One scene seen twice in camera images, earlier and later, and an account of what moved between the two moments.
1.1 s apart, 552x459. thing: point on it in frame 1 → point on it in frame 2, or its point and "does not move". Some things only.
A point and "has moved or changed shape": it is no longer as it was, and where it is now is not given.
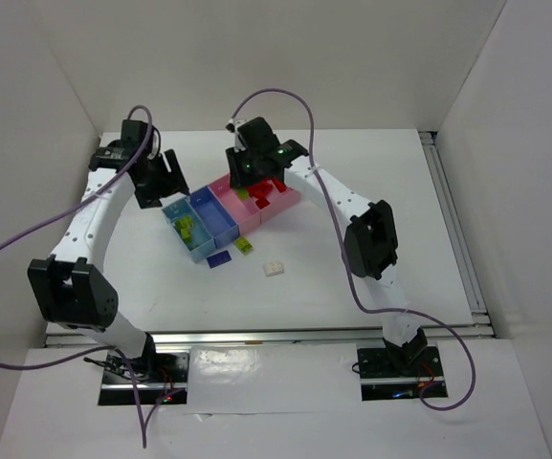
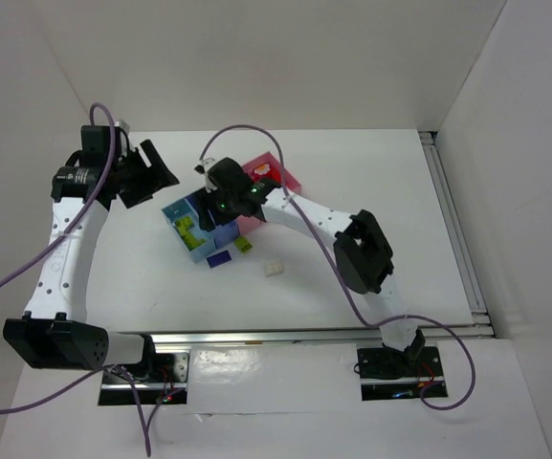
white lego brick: [273, 268] does not move
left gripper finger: [175, 170] → [159, 175]
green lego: [243, 245] does not move
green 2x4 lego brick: [243, 194] has moved or changed shape
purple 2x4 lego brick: [218, 259] does not move
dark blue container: [220, 224] does not move
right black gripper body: [248, 168] → [207, 213]
